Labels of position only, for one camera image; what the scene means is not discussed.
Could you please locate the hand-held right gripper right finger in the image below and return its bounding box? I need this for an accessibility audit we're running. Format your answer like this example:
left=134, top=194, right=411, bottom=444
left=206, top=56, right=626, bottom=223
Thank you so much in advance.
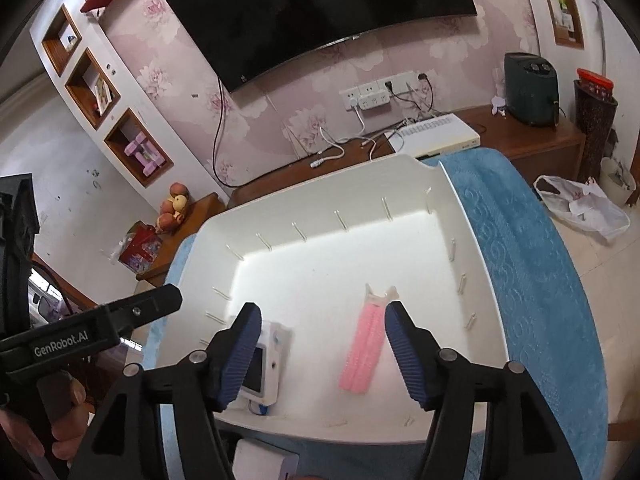
left=384, top=300, right=586, bottom=480

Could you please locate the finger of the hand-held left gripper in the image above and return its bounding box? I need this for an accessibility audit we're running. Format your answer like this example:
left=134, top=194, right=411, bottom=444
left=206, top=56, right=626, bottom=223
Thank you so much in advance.
left=107, top=283, right=183, bottom=343

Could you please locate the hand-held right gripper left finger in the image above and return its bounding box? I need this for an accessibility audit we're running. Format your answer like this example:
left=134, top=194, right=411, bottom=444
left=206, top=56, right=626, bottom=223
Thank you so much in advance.
left=67, top=302, right=263, bottom=480

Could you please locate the white rectangular box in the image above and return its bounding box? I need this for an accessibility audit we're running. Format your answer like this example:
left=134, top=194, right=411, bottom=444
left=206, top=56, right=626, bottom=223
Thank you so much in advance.
left=232, top=437, right=301, bottom=480

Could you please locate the white plastic storage bin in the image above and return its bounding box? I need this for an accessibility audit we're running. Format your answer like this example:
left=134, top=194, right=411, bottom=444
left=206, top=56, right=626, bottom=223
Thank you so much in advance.
left=145, top=152, right=501, bottom=445

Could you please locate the person's left hand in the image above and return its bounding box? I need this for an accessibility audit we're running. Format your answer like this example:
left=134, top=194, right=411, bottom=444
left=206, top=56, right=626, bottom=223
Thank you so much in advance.
left=0, top=379, right=95, bottom=480

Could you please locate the white device with screen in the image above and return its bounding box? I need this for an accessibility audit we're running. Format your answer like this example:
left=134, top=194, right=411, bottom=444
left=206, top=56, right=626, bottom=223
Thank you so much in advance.
left=237, top=317, right=292, bottom=417

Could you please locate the pink packaged item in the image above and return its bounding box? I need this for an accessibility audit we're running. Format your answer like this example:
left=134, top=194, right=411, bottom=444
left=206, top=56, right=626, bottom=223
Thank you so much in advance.
left=339, top=282, right=401, bottom=395

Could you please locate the red printed gift box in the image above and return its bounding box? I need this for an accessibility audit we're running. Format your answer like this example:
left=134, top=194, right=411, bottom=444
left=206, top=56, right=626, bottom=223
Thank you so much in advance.
left=119, top=222, right=165, bottom=273

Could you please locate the wooden side cabinet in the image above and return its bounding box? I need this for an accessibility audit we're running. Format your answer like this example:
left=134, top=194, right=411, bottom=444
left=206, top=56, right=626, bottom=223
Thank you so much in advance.
left=135, top=192, right=228, bottom=291

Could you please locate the bowl of apples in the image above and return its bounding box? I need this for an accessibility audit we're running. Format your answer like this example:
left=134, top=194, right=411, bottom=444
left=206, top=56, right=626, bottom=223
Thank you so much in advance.
left=157, top=181, right=193, bottom=233

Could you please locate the pink dumbbell pair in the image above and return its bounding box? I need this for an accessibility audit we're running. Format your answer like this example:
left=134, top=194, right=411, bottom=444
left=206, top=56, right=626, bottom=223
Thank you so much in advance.
left=124, top=132, right=166, bottom=178

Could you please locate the blue plush blanket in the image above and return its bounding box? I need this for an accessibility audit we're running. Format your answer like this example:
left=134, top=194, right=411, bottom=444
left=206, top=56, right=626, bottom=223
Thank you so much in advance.
left=142, top=147, right=626, bottom=480

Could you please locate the printed card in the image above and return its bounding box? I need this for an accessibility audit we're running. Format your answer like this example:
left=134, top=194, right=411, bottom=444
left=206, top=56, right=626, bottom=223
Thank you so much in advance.
left=92, top=75, right=113, bottom=116

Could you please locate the white set-top box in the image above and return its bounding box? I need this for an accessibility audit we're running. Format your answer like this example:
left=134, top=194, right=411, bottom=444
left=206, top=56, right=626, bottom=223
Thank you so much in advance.
left=387, top=112, right=482, bottom=158

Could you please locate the white plastic bag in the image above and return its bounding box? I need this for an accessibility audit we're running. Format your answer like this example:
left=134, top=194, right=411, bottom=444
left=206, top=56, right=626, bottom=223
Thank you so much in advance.
left=532, top=175, right=632, bottom=242

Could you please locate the low wooden television cabinet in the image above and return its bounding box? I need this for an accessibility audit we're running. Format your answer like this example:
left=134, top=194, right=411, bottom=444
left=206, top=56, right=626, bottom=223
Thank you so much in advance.
left=227, top=105, right=587, bottom=211

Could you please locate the small white figurine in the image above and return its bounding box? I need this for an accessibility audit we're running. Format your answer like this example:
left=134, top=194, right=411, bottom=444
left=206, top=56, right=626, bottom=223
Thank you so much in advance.
left=490, top=67, right=508, bottom=116

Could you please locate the white bucket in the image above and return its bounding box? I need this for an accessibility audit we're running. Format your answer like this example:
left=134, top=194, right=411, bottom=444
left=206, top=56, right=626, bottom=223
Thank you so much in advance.
left=600, top=156, right=638, bottom=208

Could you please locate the black curved television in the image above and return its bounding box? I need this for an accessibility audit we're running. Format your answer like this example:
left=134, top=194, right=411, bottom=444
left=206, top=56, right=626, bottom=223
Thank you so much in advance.
left=161, top=0, right=478, bottom=93

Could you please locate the small green white box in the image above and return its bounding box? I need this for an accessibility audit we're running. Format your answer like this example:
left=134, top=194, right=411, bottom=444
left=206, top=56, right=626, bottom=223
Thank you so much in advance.
left=557, top=0, right=576, bottom=43

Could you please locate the black television cable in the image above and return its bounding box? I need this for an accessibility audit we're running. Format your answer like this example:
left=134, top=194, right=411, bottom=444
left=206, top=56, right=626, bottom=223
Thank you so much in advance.
left=212, top=76, right=241, bottom=188

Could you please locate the white cable with plug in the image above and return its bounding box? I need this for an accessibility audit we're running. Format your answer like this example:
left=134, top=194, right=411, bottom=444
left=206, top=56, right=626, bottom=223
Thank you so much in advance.
left=282, top=125, right=381, bottom=170

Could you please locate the white wall socket row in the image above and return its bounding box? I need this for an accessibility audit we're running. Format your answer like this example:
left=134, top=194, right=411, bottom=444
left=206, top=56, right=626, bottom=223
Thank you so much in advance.
left=339, top=71, right=418, bottom=111

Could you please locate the black power cable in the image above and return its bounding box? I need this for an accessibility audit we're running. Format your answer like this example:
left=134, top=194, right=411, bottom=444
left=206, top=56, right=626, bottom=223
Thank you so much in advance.
left=382, top=72, right=436, bottom=116

